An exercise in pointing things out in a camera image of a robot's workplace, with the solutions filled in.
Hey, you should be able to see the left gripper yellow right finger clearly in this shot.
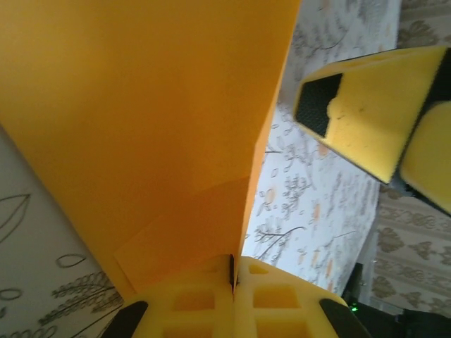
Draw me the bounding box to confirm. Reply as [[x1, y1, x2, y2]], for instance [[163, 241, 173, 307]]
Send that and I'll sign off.
[[234, 256, 374, 338]]

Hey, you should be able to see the floral table cover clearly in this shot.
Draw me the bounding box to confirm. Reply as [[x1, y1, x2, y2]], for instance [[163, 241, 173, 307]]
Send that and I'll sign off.
[[0, 0, 402, 338]]

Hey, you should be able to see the orange paper sheet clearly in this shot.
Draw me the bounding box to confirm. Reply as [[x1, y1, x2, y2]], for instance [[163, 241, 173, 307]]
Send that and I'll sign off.
[[0, 0, 302, 303]]

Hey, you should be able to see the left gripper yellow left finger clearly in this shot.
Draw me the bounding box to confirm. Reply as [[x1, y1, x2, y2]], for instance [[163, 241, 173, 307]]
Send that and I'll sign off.
[[116, 255, 236, 338]]

